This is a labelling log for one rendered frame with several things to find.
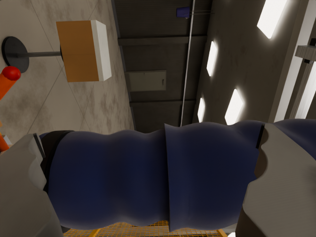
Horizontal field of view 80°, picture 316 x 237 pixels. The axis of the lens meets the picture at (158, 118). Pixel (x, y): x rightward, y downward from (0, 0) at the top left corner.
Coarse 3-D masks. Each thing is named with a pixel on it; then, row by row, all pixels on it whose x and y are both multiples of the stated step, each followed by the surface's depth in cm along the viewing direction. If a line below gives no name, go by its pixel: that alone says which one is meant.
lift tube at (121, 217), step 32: (64, 160) 36; (96, 160) 37; (128, 160) 36; (160, 160) 36; (64, 192) 34; (96, 192) 35; (128, 192) 34; (160, 192) 35; (64, 224) 37; (96, 224) 37
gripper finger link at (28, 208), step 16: (16, 144) 10; (32, 144) 10; (0, 160) 9; (16, 160) 8; (32, 160) 8; (0, 176) 8; (16, 176) 8; (32, 176) 8; (0, 192) 7; (16, 192) 7; (32, 192) 7; (0, 208) 6; (16, 208) 6; (32, 208) 6; (48, 208) 6; (0, 224) 6; (16, 224) 6; (32, 224) 6; (48, 224) 6
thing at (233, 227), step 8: (80, 232) 355; (104, 232) 353; (112, 232) 353; (120, 232) 352; (136, 232) 351; (144, 232) 351; (152, 232) 351; (160, 232) 351; (184, 232) 353; (192, 232) 354; (200, 232) 354; (232, 232) 357
